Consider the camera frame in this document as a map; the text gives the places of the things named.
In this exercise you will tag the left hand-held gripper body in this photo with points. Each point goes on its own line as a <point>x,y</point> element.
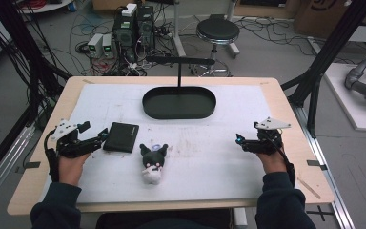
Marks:
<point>68,144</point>

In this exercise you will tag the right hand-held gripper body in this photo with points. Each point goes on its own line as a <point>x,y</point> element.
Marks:
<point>269,140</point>

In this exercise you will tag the black rectangular box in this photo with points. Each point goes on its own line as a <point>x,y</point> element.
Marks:
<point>120,137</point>

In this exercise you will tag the black and white plush toy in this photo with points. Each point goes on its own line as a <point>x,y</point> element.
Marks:
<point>153,160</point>

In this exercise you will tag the black oval tray with stand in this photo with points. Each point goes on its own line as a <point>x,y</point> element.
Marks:
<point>178,105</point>

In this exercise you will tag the person's right hand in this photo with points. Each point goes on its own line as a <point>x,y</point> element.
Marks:
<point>271,162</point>

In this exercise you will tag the person's left hand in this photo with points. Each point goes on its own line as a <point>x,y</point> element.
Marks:
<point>72,168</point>

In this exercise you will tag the wooden table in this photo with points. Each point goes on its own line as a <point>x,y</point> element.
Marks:
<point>279,105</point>

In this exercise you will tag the black tape piece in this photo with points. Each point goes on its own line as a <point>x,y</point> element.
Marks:
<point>31,164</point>
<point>316,164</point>

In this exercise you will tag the white table mat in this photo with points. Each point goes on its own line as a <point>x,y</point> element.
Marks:
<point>203,159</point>

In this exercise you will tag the white table leg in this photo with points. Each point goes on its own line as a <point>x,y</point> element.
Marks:
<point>239,218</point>

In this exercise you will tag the white power supply box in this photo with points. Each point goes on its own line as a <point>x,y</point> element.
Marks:
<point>94,45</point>
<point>107,46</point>

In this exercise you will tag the white platform board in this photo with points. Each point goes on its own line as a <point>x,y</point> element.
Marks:
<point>359,117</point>

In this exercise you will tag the black computer tower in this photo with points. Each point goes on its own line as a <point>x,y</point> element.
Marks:
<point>124,35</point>
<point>145,27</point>

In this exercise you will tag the person's torso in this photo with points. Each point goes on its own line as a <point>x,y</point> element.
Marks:
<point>162,221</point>

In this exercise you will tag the black round stool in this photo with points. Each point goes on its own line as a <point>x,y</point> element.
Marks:
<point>218,30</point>

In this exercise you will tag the white box on computer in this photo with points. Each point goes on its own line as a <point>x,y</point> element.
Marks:
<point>129,10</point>

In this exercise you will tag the cardboard box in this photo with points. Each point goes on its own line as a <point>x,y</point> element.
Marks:
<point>324,16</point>

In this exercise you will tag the aluminium rail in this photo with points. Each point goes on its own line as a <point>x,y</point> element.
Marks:
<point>3,168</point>
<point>327,165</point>

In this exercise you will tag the black metal frame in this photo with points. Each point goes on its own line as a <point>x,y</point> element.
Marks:
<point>22,47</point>
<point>330,41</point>

